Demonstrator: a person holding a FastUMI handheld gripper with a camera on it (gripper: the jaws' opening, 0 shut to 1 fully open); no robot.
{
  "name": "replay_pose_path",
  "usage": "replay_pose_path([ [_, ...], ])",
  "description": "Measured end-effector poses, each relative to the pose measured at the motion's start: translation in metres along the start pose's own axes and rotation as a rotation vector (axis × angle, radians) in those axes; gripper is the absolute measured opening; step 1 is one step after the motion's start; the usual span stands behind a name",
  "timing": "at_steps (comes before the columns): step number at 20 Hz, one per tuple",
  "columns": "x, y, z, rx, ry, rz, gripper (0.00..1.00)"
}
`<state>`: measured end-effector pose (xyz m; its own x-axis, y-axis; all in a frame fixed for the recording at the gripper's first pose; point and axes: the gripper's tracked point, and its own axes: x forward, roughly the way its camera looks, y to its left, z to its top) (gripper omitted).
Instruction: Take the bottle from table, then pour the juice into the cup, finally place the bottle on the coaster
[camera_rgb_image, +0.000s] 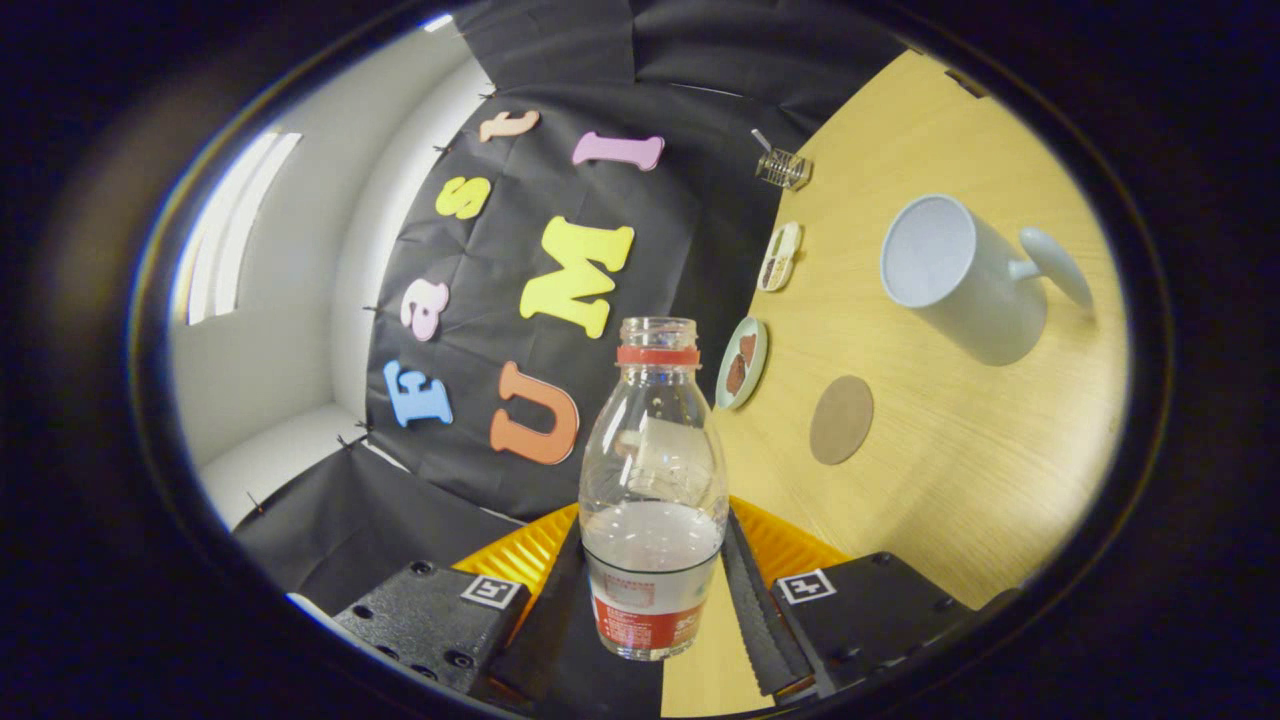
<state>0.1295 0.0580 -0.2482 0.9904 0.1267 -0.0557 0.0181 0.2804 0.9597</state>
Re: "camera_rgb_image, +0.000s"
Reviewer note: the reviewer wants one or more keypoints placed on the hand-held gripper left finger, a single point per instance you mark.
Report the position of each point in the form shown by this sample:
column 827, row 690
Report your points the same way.
column 430, row 620

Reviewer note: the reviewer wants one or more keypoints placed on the small ceiling light panel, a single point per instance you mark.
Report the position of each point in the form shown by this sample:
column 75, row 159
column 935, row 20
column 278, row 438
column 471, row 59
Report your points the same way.
column 437, row 22

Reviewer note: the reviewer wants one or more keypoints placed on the brown meat piece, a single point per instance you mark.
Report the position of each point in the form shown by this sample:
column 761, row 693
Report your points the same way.
column 735, row 375
column 747, row 348

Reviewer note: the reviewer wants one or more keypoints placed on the clear plastic bottle red label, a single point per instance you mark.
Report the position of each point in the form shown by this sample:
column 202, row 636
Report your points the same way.
column 652, row 560

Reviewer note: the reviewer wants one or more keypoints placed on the metal spoon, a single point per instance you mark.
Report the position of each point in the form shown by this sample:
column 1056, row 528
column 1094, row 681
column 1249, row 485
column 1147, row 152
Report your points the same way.
column 762, row 139

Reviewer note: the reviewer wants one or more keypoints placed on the small white oval dish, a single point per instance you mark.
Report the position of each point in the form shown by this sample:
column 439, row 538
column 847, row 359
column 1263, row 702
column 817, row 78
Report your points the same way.
column 780, row 255

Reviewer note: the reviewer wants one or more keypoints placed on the pale green round plate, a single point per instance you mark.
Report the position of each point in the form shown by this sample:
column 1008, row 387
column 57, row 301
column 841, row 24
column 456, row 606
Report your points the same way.
column 757, row 340

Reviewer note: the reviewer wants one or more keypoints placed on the long ceiling light panel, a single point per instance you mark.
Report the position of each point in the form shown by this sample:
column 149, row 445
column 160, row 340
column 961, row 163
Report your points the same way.
column 240, row 230

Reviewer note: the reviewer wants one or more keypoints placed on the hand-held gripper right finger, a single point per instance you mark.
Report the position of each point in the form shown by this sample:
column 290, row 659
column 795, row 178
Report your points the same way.
column 765, row 630

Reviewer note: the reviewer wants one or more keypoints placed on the wooden table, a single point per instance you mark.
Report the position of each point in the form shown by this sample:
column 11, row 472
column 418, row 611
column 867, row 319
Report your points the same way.
column 950, row 470

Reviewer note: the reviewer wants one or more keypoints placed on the round brown coaster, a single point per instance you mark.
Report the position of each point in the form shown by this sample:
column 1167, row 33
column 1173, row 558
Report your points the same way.
column 841, row 420

